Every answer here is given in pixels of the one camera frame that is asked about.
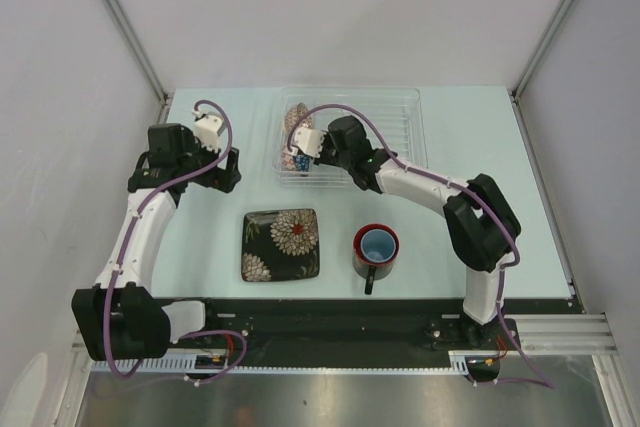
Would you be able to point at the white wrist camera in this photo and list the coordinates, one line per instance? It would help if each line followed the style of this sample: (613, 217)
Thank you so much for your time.
(207, 129)
(307, 141)

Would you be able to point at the black square floral plate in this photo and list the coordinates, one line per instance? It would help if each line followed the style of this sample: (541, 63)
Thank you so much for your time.
(280, 246)

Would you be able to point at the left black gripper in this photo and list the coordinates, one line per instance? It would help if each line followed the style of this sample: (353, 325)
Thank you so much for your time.
(222, 179)

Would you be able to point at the light blue cup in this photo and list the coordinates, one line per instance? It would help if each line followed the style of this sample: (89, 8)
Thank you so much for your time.
(378, 246)

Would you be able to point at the left slotted cable duct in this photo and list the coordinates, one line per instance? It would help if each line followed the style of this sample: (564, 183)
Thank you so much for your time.
(170, 363)

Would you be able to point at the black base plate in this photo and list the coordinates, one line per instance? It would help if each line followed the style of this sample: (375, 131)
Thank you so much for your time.
(345, 334)

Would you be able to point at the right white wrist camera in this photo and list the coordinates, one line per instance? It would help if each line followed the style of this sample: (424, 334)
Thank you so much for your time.
(307, 141)

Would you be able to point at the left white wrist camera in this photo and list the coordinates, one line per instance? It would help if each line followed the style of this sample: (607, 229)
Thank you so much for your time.
(207, 129)

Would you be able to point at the brown patterned bowl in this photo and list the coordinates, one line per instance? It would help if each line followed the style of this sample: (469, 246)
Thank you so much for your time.
(298, 112)

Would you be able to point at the red black mug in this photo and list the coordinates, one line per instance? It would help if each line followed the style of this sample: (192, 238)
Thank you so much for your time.
(369, 272)

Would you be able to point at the clear wire dish rack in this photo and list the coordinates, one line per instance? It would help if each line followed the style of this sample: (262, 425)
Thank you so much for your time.
(394, 114)

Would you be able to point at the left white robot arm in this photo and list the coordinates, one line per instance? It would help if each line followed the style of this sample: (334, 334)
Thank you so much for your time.
(117, 317)

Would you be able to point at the right slotted cable duct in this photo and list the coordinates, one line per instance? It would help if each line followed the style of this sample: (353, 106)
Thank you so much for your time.
(478, 360)

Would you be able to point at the slotted cable duct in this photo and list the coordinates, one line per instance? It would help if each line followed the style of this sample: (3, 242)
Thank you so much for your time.
(478, 360)
(170, 363)

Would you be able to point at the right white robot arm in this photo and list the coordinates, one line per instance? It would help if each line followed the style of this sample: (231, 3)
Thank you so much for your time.
(482, 226)

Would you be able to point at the blue patterned bowl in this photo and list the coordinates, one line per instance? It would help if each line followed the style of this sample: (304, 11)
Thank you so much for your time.
(295, 164)

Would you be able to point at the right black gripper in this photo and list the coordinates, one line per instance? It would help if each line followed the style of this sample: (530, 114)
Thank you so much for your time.
(323, 159)

